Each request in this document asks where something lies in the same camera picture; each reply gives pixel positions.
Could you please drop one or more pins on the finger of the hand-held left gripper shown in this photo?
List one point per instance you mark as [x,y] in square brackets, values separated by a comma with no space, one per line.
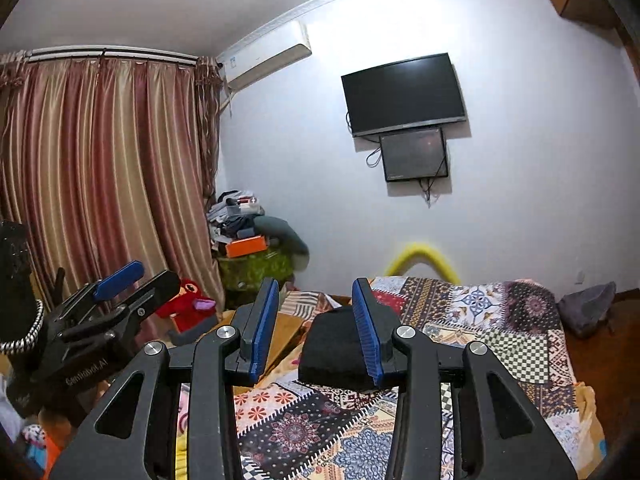
[120,277]
[155,290]

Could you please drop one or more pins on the red plush toy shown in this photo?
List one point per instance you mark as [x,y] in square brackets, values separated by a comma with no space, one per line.
[182,300]

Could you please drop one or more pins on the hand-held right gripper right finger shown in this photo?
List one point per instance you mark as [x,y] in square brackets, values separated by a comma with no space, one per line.
[364,332]

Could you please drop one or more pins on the striped brown curtain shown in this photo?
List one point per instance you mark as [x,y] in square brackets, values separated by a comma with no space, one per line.
[100,160]

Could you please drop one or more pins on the pile of mixed clothes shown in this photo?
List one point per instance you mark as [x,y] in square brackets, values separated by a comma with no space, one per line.
[235,210]

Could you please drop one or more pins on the grey neck pillow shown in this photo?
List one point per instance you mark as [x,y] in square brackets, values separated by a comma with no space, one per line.
[280,227]

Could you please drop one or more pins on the white wall air conditioner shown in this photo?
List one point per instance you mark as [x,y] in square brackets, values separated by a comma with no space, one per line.
[260,60]

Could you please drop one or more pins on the black zip hoodie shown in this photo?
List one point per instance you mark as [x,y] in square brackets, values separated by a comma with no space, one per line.
[330,345]

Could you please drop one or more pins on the small black wall monitor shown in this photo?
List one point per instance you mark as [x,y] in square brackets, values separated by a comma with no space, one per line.
[412,155]

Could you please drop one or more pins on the patchwork printed bedspread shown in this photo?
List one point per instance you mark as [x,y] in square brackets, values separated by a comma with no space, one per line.
[500,310]

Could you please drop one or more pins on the yellow foam tube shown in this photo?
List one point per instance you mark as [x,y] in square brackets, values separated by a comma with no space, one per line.
[425,251]

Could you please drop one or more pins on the white curtain rail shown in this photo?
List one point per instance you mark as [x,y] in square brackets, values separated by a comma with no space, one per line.
[125,53]

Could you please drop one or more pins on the grey crumpled cloth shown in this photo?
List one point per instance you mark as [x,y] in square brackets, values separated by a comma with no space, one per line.
[587,307]

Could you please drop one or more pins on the green cloth covered box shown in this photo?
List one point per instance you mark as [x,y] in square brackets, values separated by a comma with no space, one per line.
[250,270]

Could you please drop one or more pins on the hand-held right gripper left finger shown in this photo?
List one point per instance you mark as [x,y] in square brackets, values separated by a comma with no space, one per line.
[262,332]

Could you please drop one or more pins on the orange flat box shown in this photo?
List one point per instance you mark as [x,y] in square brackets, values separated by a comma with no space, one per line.
[245,246]

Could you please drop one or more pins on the large black wall television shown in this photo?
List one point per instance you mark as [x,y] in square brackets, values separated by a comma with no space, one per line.
[405,92]

